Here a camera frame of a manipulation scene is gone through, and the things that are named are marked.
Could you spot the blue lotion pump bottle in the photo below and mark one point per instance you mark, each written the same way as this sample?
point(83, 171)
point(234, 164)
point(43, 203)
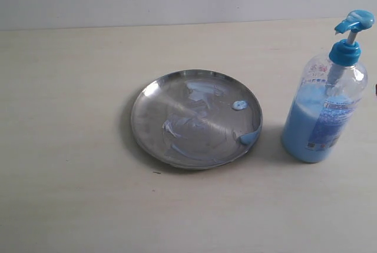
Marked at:
point(330, 89)

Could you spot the round steel plate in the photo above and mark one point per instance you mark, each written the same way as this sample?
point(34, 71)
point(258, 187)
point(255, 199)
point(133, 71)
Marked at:
point(185, 119)

